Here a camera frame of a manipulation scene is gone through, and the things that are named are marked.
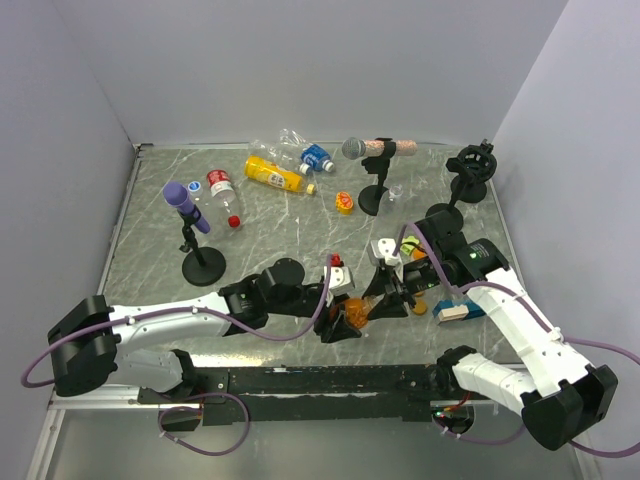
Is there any blue beige toy brick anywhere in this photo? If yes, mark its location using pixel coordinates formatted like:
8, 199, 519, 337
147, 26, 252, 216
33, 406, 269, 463
432, 300, 485, 324

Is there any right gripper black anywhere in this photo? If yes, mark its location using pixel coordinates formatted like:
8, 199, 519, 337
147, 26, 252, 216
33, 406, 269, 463
362, 251, 442, 320

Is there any blue white loose cap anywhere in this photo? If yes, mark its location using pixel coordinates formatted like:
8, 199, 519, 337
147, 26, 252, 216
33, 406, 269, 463
188, 181, 202, 194

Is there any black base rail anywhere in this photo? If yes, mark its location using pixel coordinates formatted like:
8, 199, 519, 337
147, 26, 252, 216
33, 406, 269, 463
137, 364, 482, 426

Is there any blue label clear bottle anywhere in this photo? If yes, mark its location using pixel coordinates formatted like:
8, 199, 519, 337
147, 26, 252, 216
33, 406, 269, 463
279, 129, 335, 176

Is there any black microphone stand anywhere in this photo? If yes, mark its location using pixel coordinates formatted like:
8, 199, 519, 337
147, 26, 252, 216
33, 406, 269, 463
358, 138, 396, 216

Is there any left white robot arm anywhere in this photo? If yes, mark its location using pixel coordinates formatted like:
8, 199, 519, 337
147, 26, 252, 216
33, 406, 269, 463
47, 258, 356, 402

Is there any black clamp stand rear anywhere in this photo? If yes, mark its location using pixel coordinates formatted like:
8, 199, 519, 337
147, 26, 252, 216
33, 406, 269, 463
445, 139, 497, 204

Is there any orange juice bottle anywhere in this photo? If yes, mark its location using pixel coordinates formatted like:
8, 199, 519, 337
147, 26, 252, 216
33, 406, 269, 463
337, 296, 377, 330

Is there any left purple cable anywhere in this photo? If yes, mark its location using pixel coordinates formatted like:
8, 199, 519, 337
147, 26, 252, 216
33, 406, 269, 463
20, 254, 336, 389

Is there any black clamp stand front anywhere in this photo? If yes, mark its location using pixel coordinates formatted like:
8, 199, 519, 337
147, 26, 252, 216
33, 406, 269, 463
425, 145, 497, 230

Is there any aluminium frame rail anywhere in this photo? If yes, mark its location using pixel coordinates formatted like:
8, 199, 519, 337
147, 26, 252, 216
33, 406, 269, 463
48, 386, 157, 410

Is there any black clamp stand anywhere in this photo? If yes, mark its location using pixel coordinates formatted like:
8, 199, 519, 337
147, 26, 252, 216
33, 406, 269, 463
425, 145, 497, 230
445, 139, 497, 204

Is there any orange bottle red cap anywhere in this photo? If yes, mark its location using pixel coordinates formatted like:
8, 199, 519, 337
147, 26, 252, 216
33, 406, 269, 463
411, 248, 427, 260

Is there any orange gold bottle cap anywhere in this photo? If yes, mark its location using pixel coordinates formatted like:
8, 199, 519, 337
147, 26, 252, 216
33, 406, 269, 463
412, 303, 428, 316

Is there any yellow orange toy block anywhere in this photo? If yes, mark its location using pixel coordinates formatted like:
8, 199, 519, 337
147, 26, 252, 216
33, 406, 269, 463
335, 191, 354, 215

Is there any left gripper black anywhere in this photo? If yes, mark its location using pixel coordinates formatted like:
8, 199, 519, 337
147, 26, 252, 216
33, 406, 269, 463
268, 287, 362, 342

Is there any silver head microphone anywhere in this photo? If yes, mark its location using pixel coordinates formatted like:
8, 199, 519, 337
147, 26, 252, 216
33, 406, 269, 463
341, 137, 418, 160

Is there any red label clear bottle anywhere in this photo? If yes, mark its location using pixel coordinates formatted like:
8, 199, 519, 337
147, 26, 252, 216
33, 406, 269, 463
206, 169, 242, 230

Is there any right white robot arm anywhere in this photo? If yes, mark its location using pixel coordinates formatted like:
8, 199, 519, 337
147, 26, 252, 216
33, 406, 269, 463
365, 218, 618, 451

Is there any yellow lemon drink bottle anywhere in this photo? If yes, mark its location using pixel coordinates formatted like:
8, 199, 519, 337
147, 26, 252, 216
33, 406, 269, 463
244, 155, 316, 195

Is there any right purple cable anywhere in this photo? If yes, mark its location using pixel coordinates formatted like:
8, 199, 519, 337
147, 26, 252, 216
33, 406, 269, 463
394, 222, 640, 459

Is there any clear bottle green-print white cap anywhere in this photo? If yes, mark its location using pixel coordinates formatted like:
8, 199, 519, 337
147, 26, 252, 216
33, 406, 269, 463
387, 185, 403, 203

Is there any purple microphone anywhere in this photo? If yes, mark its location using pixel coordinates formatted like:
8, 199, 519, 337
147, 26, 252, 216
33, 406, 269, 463
162, 181, 211, 234

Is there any lime green toy brick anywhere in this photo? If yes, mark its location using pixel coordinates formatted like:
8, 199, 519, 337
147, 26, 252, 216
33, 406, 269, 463
400, 236, 420, 256

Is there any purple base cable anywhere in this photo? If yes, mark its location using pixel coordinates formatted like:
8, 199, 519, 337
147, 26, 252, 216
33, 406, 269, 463
157, 390, 251, 456

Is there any small red bottle cap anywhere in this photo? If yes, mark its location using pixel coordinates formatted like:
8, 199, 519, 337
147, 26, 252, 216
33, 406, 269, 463
228, 216, 241, 228

